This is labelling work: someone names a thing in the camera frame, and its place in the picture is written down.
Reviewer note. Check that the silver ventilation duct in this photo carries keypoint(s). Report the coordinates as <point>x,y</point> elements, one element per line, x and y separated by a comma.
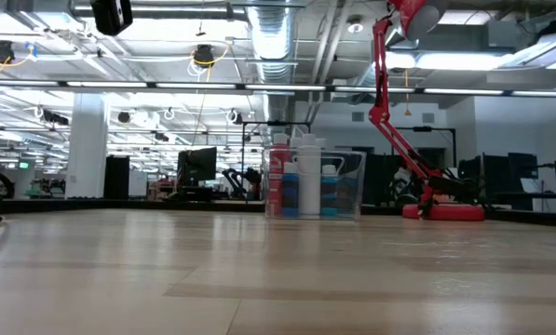
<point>273,37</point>

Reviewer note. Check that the red desk lamp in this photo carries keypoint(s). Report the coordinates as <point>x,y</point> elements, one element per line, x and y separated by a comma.
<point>445,212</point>

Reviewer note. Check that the black background cabinet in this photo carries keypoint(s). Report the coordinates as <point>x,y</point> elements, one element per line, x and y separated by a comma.
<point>117,179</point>

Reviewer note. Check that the clear plastic bin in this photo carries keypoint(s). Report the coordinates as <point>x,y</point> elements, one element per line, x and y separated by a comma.
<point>352,205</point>

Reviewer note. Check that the black aluminium table frame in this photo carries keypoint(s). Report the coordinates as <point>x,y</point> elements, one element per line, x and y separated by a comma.
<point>119,205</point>

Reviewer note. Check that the small navy paint bottle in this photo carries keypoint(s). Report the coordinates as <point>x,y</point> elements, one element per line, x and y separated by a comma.
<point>290,195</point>

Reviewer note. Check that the large red paint bottle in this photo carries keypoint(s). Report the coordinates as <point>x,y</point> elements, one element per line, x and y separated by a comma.
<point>277,186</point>

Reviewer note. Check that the small blue paint bottle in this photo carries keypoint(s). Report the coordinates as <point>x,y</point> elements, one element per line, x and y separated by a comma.
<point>329,195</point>

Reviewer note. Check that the person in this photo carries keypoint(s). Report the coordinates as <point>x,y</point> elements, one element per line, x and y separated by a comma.
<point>403,183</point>

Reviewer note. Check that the black background workstation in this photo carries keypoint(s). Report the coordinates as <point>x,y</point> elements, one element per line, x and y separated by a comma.
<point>505,181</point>

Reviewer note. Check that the black background robot arm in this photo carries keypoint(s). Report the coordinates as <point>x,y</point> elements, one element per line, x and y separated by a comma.
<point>235,179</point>

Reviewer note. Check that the black background monitor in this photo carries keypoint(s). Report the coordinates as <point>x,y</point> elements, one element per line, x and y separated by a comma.
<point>197,165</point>

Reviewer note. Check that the white structural column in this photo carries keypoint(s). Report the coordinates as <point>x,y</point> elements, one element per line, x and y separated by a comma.
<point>87,149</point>

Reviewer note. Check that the large white paint bottle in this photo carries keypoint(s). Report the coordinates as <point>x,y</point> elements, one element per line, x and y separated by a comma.
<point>309,186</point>

